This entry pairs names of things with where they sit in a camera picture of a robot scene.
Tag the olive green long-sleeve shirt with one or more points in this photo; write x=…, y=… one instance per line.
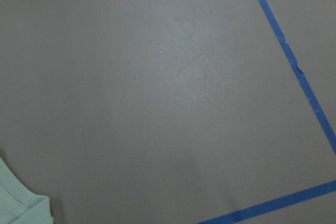
x=19, y=204

